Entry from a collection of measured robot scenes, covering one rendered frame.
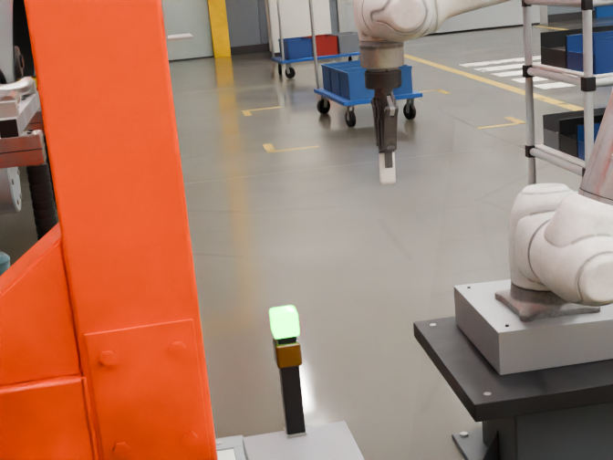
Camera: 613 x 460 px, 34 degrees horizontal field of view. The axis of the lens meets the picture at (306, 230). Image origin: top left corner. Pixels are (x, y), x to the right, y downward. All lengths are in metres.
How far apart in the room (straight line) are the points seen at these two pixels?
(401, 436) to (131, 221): 1.44
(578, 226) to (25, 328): 1.09
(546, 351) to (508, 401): 0.18
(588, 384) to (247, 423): 1.00
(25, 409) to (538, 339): 1.17
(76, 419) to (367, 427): 1.38
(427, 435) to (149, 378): 1.35
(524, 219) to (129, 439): 1.09
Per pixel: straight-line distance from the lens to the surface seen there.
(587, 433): 2.29
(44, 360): 1.34
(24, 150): 1.66
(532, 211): 2.14
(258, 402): 2.83
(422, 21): 1.80
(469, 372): 2.17
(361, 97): 7.29
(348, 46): 11.15
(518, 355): 2.15
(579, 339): 2.19
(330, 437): 1.60
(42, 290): 1.31
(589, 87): 3.21
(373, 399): 2.78
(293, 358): 1.55
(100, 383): 1.33
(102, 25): 1.23
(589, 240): 1.95
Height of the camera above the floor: 1.17
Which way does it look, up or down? 15 degrees down
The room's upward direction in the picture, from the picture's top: 5 degrees counter-clockwise
